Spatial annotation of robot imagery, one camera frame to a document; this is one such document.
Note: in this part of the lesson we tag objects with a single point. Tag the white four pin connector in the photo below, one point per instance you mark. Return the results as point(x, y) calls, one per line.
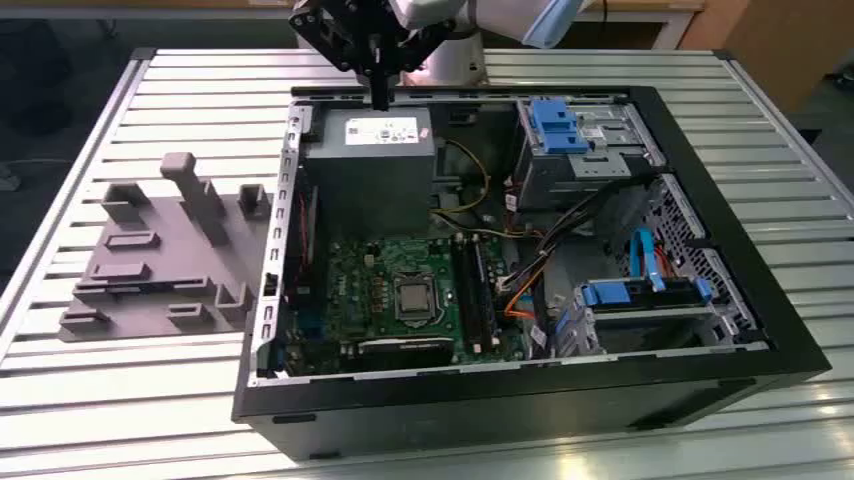
point(369, 260)

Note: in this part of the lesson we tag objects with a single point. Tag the grey parts rack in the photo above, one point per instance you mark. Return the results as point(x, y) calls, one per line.
point(167, 240)

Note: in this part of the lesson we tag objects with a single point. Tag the black chair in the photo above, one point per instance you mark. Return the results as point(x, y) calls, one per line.
point(34, 75)

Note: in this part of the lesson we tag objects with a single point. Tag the silver CPU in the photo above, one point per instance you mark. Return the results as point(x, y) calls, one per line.
point(414, 297)

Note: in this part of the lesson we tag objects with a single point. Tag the black graphics card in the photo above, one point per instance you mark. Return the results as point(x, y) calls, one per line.
point(401, 350)

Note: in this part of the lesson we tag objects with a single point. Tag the wooden cabinet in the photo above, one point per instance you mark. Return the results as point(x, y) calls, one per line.
point(768, 50)

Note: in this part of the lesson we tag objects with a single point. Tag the black open PC case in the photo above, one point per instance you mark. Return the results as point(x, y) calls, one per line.
point(467, 415)

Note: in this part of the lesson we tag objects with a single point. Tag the grey power supply unit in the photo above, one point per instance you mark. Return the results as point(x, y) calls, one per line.
point(374, 190)

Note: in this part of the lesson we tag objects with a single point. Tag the metal disk bay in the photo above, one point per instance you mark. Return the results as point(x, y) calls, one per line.
point(654, 312)

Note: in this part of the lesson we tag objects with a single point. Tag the green motherboard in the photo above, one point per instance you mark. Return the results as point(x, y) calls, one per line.
point(347, 280)

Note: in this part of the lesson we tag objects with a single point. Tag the CPU socket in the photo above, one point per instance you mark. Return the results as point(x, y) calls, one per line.
point(395, 300)

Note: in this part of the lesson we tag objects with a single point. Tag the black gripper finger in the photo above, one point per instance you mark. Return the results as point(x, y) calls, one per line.
point(423, 47)
point(321, 42)

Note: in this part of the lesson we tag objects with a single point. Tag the white framed desk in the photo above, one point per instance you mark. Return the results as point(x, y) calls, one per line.
point(200, 12)

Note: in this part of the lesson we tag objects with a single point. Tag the hard disk in blue carrier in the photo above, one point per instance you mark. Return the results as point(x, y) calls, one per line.
point(609, 294)

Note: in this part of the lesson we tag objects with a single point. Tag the metal drive cage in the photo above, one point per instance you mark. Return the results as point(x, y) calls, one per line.
point(601, 170)

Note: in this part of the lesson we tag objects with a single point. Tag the blue board connector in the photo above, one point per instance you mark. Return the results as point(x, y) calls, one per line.
point(310, 325)

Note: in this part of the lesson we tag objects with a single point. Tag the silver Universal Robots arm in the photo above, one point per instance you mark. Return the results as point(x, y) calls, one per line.
point(454, 60)

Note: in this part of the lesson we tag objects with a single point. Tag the black RAM slot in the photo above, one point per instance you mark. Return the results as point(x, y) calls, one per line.
point(475, 292)
point(470, 292)
point(482, 292)
point(487, 292)

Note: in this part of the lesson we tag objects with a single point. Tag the blue drive latch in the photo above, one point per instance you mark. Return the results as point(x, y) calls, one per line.
point(557, 125)

